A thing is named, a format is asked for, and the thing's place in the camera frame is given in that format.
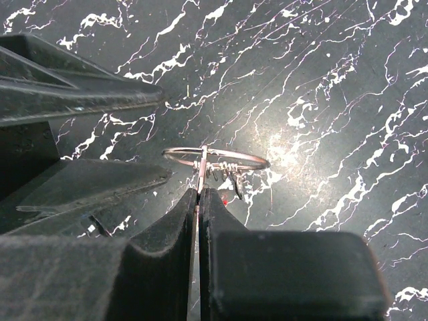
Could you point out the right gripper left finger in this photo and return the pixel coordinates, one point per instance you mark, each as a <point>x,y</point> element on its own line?
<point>146,277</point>

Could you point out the silver metal keyring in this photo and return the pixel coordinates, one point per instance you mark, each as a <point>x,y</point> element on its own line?
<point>216,159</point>

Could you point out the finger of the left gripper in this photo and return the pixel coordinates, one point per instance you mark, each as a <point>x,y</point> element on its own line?
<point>71,191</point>
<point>41,81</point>

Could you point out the bunch of small keys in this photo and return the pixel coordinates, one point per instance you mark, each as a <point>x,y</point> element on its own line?
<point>228,170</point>

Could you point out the black marble pattern mat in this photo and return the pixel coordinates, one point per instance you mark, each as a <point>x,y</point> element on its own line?
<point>332,93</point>

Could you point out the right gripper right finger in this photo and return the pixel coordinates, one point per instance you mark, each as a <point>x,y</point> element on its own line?
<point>283,275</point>

